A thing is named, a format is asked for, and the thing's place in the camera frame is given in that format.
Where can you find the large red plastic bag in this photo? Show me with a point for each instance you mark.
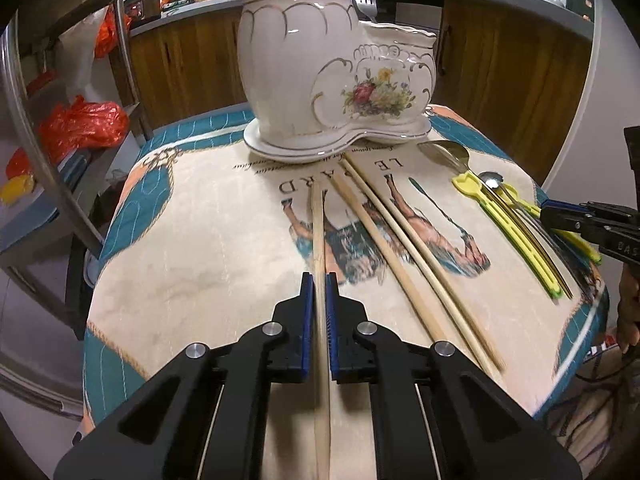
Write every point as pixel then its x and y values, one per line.
pixel 85 125

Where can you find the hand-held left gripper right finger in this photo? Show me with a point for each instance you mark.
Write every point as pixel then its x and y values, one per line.
pixel 332 330

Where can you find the brown electric pot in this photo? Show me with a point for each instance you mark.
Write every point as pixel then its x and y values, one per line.
pixel 145 2

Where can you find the person's right hand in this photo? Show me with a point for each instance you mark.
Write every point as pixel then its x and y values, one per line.
pixel 631 310

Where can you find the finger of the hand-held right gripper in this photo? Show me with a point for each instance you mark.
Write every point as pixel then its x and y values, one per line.
pixel 560 216
pixel 615 214

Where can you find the small red plastic bag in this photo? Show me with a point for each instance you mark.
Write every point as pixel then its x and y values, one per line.
pixel 42 82
pixel 20 162

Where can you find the grey countertop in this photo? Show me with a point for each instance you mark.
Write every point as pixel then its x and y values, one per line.
pixel 500 2

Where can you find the small silver spoon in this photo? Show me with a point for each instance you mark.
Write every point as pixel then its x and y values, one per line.
pixel 490 179

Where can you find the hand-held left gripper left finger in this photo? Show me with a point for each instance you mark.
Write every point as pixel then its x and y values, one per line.
pixel 306 330

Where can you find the wooden lower cabinet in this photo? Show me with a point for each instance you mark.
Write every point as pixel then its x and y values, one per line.
pixel 510 85
pixel 190 70

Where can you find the hanging red plastic bag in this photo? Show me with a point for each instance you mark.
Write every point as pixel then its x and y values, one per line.
pixel 107 35

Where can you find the green air fryer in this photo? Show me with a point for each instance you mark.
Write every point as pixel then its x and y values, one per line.
pixel 580 0

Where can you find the white floral ceramic utensil holder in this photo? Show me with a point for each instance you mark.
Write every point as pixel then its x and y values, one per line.
pixel 290 70

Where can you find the yellow plastic utensil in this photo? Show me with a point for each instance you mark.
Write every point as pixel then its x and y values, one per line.
pixel 507 237
pixel 585 250

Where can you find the large gold spoon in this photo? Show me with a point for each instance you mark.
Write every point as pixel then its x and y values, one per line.
pixel 445 152

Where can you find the printed tablecloth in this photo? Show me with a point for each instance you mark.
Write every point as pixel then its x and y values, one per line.
pixel 200 260

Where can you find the yellow plastic bag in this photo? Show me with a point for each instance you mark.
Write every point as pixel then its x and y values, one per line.
pixel 17 189

